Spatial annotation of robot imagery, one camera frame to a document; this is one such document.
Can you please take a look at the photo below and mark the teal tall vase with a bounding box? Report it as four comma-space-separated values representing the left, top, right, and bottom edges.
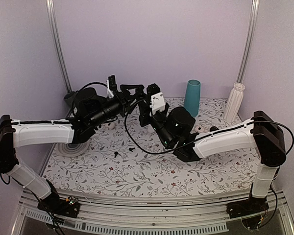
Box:
184, 79, 201, 117

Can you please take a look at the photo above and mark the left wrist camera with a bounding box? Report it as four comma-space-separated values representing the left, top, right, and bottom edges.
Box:
107, 75, 117, 92

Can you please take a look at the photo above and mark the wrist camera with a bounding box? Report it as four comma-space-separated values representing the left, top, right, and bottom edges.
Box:
107, 75, 117, 92
147, 83, 166, 115

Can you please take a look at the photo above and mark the left aluminium frame post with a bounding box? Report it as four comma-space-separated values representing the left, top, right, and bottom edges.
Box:
46, 0, 72, 93

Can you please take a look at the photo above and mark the white ribbed vase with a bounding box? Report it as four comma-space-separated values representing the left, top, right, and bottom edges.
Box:
224, 82, 245, 122

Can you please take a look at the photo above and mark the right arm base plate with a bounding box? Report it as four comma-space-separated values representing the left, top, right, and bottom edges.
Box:
226, 198, 269, 218

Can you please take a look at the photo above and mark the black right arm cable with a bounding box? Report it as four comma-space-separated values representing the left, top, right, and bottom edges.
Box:
124, 100, 196, 155

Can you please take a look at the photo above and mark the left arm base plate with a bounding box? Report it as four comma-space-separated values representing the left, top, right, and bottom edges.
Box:
37, 195, 80, 218

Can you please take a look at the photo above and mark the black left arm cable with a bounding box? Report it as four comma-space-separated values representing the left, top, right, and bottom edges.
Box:
72, 82, 108, 116

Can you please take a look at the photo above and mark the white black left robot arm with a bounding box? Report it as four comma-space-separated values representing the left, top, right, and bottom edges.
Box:
0, 83, 144, 212

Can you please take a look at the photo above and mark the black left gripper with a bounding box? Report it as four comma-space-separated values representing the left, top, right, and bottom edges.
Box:
90, 85, 145, 128

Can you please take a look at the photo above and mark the grey cup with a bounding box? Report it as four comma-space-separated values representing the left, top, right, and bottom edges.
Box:
64, 91, 76, 107

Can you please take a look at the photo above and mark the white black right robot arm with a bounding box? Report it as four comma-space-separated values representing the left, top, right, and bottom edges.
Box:
139, 102, 288, 213

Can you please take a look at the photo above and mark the white open earbud case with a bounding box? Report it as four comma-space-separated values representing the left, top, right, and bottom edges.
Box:
194, 125, 207, 133

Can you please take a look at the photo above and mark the aluminium frame post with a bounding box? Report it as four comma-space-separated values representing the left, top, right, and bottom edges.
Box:
237, 0, 260, 83
46, 0, 72, 93

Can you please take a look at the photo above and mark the right aluminium frame post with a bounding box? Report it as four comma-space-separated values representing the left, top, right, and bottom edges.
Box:
237, 0, 260, 83

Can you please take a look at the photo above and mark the white spiral plate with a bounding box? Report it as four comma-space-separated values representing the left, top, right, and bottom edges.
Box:
56, 142, 89, 158

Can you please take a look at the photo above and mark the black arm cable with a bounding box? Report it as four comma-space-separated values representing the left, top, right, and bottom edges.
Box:
124, 100, 196, 155
72, 82, 108, 116

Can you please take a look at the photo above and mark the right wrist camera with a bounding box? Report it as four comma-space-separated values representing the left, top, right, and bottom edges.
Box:
147, 83, 166, 115

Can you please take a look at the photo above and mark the aluminium front rail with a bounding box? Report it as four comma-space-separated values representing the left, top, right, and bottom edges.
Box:
13, 188, 294, 235

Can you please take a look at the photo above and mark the small black closed earbud case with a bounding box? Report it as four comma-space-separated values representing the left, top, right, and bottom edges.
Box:
210, 126, 218, 132

